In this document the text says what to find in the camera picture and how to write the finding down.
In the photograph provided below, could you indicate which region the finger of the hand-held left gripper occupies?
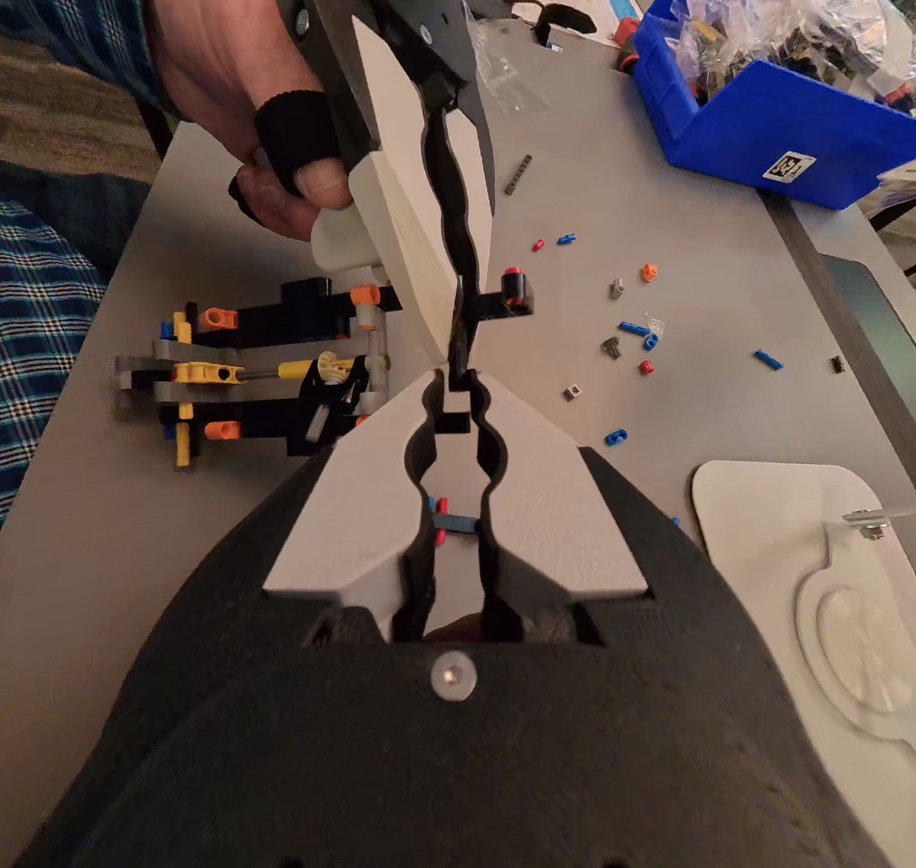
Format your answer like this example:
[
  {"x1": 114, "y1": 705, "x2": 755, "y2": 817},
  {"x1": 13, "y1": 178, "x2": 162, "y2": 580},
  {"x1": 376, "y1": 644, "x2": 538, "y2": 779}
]
[
  {"x1": 444, "y1": 106, "x2": 496, "y2": 382},
  {"x1": 310, "y1": 14, "x2": 466, "y2": 382}
]

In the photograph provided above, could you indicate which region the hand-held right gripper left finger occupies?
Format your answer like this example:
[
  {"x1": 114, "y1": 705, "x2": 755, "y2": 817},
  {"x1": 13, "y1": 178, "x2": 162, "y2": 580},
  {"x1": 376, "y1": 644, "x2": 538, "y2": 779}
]
[{"x1": 262, "y1": 369, "x2": 445, "y2": 643}]

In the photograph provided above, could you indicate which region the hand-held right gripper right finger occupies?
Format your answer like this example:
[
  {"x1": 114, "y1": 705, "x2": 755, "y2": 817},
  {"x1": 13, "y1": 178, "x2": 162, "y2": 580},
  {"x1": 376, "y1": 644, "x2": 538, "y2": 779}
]
[{"x1": 467, "y1": 369, "x2": 651, "y2": 643}]

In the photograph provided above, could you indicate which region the black L-shaped lego beam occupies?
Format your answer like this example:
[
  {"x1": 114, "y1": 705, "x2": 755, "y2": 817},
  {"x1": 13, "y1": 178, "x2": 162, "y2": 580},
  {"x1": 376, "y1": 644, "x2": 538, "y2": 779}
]
[{"x1": 428, "y1": 266, "x2": 535, "y2": 546}]

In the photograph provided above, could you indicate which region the black lego chassis assembly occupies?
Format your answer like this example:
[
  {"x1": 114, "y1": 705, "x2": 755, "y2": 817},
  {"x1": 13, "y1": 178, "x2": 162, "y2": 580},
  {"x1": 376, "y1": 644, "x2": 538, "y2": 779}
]
[{"x1": 114, "y1": 276, "x2": 402, "y2": 470}]

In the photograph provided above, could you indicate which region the person's left forearm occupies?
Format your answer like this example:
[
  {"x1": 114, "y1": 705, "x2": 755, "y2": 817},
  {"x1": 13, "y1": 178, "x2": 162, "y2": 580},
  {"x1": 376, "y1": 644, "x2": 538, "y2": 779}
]
[{"x1": 0, "y1": 0, "x2": 176, "y2": 121}]

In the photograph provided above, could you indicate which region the person's left hand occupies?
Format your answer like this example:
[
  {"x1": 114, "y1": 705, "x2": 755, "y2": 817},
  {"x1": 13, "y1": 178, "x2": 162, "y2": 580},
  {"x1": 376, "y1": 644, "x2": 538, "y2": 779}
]
[{"x1": 146, "y1": 0, "x2": 355, "y2": 243}]

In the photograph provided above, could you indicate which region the empty clear plastic bag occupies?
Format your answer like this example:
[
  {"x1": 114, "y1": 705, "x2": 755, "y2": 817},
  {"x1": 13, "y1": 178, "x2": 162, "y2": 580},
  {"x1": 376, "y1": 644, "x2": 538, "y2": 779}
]
[{"x1": 468, "y1": 19, "x2": 555, "y2": 119}]

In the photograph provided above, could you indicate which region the white book stand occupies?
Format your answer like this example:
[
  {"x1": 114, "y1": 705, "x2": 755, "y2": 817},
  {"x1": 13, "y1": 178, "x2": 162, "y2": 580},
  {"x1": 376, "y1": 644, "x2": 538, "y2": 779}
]
[{"x1": 690, "y1": 459, "x2": 916, "y2": 749}]

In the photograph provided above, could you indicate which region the red and black plastic part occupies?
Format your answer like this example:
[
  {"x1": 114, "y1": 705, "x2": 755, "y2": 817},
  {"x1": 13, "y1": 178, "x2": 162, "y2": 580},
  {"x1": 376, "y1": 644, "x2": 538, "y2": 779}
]
[{"x1": 615, "y1": 17, "x2": 645, "y2": 73}]

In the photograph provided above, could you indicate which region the blue storage bin with tag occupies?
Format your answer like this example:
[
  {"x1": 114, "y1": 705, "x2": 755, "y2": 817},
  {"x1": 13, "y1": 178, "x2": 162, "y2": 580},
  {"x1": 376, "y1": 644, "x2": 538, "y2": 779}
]
[{"x1": 633, "y1": 0, "x2": 916, "y2": 211}]

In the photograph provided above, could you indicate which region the person's plaid shirt torso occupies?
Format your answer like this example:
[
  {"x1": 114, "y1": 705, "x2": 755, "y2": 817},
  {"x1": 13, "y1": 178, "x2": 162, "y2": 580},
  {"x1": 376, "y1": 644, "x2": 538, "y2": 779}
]
[{"x1": 0, "y1": 196, "x2": 110, "y2": 529}]

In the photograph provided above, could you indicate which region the pile of clear parts bags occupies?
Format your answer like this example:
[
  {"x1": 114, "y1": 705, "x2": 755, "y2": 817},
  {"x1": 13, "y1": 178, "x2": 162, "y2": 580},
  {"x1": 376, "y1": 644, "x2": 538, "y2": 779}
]
[{"x1": 676, "y1": 0, "x2": 916, "y2": 107}]

